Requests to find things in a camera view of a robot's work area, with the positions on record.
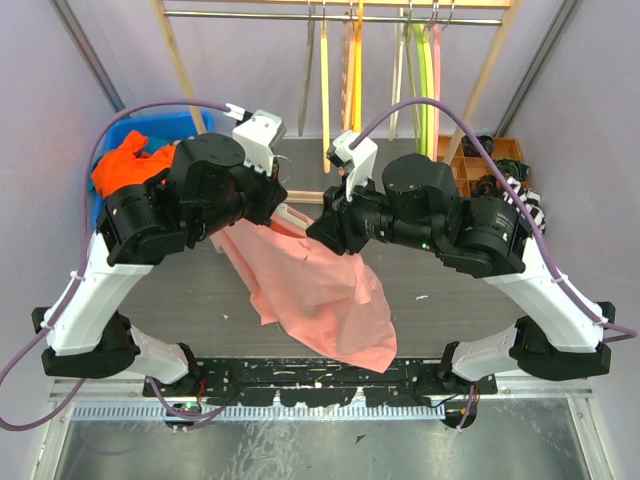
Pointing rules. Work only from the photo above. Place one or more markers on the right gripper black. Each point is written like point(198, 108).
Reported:
point(335, 227)

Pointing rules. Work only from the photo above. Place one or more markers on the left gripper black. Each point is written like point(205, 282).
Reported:
point(273, 194)

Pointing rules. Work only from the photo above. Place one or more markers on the pink t shirt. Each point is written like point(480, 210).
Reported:
point(334, 305)

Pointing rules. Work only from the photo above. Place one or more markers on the cream hanger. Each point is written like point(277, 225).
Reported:
point(287, 200)

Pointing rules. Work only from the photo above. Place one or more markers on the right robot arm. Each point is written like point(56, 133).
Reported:
point(487, 238)

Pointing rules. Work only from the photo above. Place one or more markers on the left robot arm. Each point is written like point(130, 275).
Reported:
point(213, 182)

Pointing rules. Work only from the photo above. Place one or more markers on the light orange hanger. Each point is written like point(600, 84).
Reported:
point(347, 76)

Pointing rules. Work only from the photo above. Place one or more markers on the pale yellow hanger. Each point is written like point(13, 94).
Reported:
point(325, 100)

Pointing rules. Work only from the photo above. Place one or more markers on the yellow green hanger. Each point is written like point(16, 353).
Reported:
point(431, 95)

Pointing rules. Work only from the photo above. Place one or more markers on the grey hanger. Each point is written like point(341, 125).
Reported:
point(308, 60)

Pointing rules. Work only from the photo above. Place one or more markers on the white hanger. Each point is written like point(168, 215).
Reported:
point(397, 77)

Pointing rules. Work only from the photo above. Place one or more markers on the blue plastic bin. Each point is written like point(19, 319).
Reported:
point(160, 129)

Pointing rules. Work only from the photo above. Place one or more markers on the orange garment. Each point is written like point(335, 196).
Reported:
point(134, 161)

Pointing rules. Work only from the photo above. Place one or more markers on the wooden compartment tray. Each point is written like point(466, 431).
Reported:
point(468, 166)

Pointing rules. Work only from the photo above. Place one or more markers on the black white striped cloth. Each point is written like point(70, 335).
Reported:
point(531, 200)

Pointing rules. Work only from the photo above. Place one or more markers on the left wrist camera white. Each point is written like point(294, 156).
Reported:
point(257, 133)

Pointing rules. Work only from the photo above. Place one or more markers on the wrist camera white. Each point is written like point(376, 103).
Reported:
point(356, 162)
point(257, 133)

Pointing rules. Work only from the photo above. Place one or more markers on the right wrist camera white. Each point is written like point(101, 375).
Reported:
point(356, 162)

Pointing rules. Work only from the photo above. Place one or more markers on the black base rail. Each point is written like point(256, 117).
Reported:
point(315, 382)

